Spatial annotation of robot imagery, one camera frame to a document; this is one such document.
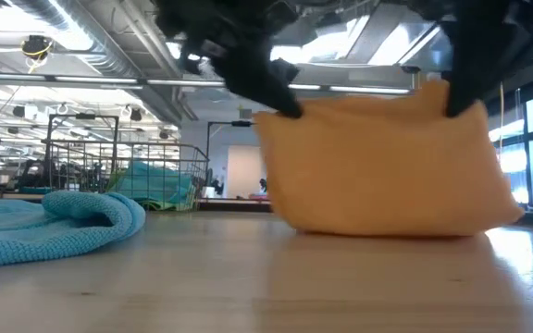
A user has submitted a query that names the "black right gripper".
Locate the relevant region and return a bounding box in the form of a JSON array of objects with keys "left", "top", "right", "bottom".
[{"left": 437, "top": 0, "right": 520, "bottom": 118}]

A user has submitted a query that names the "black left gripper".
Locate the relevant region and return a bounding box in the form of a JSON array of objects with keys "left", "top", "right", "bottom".
[{"left": 153, "top": 0, "right": 305, "bottom": 119}]

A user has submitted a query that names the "orange microfiber towel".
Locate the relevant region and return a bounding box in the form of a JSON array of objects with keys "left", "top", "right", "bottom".
[{"left": 252, "top": 80, "right": 526, "bottom": 238}]

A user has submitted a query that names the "dark teal microfiber towel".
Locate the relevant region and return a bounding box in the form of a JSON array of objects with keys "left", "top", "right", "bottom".
[{"left": 113, "top": 160, "right": 194, "bottom": 205}]

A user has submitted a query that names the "green microfiber towel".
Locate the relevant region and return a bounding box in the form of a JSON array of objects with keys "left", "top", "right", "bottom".
[{"left": 106, "top": 169, "right": 189, "bottom": 213}]

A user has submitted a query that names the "black gantry frame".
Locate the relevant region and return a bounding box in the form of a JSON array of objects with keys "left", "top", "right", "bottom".
[
  {"left": 205, "top": 119, "right": 261, "bottom": 186},
  {"left": 45, "top": 113, "right": 121, "bottom": 154}
]

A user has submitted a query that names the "silver ceiling duct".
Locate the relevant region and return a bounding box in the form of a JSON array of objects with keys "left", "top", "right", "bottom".
[{"left": 270, "top": 8, "right": 452, "bottom": 78}]

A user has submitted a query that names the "brass wire basket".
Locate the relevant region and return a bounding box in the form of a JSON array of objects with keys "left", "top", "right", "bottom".
[{"left": 43, "top": 140, "right": 211, "bottom": 213}]

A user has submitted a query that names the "silver round air duct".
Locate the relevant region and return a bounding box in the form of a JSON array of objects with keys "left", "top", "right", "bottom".
[{"left": 6, "top": 0, "right": 182, "bottom": 79}]

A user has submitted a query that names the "black ceiling cable reel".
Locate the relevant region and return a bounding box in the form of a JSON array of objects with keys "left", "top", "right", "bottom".
[{"left": 19, "top": 34, "right": 56, "bottom": 74}]

